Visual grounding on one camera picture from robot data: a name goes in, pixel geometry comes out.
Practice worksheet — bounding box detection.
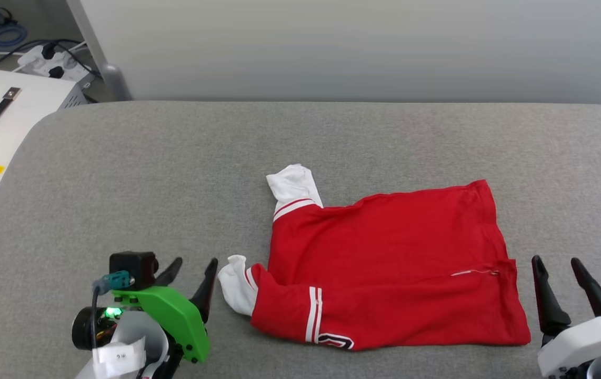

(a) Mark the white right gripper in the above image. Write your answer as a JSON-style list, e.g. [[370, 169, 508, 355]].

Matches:
[[530, 255, 601, 379]]

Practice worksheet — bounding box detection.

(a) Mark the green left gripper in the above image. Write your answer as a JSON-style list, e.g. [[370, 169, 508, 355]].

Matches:
[[112, 256, 219, 364]]

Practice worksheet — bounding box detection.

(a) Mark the red shirt with white sleeves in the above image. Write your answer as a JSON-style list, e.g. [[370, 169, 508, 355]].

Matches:
[[218, 164, 532, 351]]

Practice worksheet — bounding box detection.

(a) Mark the large white power strip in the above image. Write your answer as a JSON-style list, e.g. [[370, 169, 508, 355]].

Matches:
[[17, 43, 94, 88]]

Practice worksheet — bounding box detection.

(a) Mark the thin black camera cable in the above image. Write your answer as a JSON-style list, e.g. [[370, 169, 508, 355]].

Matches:
[[89, 287, 99, 351]]

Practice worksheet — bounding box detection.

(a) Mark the grey partition post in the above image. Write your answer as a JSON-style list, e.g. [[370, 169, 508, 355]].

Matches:
[[66, 0, 133, 101]]

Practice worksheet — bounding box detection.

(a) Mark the white box with black handle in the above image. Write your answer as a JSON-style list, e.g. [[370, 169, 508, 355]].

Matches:
[[0, 68, 88, 217]]

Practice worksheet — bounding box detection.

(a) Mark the black power cable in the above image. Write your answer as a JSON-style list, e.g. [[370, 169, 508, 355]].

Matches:
[[0, 38, 102, 77]]

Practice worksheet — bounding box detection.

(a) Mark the blue coiled cable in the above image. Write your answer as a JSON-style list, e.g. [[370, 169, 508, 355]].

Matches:
[[0, 4, 28, 52]]

